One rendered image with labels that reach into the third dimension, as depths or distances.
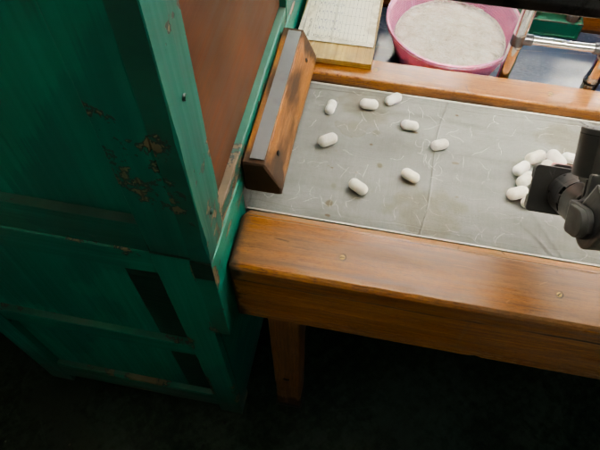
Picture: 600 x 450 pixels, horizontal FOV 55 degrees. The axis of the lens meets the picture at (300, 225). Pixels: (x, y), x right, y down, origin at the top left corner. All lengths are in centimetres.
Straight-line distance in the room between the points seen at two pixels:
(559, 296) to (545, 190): 16
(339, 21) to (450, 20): 25
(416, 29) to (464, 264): 56
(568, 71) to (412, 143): 44
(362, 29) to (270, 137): 38
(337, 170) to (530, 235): 32
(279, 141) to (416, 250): 26
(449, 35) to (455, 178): 36
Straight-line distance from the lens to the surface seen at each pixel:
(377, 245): 88
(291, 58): 98
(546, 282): 91
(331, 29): 116
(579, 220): 70
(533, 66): 133
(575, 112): 115
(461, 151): 104
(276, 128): 88
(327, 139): 100
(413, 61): 117
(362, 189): 94
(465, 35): 127
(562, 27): 140
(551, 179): 86
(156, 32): 50
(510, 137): 109
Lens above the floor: 152
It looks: 58 degrees down
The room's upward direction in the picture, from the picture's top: straight up
